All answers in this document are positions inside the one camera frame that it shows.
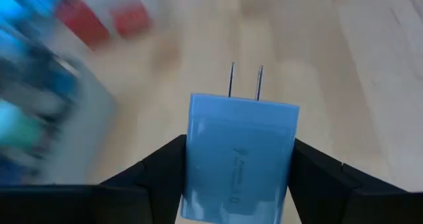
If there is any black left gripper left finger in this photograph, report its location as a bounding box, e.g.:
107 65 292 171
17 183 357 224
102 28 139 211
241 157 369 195
0 133 188 224

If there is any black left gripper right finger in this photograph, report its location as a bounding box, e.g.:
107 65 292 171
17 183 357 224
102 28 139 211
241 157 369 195
288 137 423 224

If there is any blue wall charger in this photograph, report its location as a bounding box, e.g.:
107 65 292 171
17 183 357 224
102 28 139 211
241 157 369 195
179 61 301 224

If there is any large red block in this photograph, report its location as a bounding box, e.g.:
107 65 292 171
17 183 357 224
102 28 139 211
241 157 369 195
54 0 112 50

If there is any small red block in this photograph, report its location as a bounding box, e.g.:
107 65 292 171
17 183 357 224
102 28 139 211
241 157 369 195
110 1 153 39

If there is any white plastic storage bin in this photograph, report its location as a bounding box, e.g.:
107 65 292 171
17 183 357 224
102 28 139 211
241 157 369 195
0 0 118 187

